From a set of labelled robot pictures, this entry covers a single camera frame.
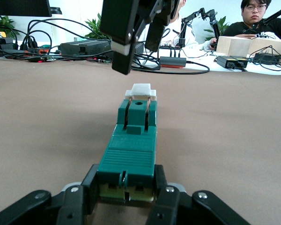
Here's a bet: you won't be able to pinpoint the green potted plant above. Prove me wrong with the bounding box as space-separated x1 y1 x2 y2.
203 15 228 40
0 15 21 39
84 13 113 40

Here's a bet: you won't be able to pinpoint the black adapter yellow label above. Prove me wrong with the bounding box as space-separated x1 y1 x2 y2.
216 55 249 70

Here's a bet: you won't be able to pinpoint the black hub red underside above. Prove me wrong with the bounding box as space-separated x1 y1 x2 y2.
159 56 187 68

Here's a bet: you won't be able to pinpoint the person with glasses black shirt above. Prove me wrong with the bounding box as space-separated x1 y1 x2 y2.
221 0 281 41

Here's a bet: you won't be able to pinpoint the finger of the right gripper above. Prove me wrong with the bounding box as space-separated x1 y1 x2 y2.
144 19 166 53
99 0 141 75

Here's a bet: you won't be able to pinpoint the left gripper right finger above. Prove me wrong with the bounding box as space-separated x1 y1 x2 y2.
146 164 251 225

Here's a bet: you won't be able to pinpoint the black power supply box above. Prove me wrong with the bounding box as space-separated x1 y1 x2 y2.
60 39 112 56

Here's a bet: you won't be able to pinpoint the person in white shirt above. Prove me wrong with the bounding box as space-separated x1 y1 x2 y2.
163 0 200 47

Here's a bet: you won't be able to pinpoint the black hub cable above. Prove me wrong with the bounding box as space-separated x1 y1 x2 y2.
131 60 211 75

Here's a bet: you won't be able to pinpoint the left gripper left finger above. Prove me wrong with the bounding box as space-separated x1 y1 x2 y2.
0 164 99 225

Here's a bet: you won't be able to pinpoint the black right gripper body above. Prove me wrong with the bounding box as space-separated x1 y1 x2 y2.
135 0 181 26

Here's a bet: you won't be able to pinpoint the black monitor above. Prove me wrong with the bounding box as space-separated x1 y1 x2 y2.
0 0 52 17

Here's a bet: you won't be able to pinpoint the black power adapter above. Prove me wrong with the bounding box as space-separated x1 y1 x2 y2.
254 52 281 67

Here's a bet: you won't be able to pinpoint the thick black cable loops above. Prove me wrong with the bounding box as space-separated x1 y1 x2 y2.
21 18 113 62

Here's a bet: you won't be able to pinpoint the green load switch white lever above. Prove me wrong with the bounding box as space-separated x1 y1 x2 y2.
97 83 159 204

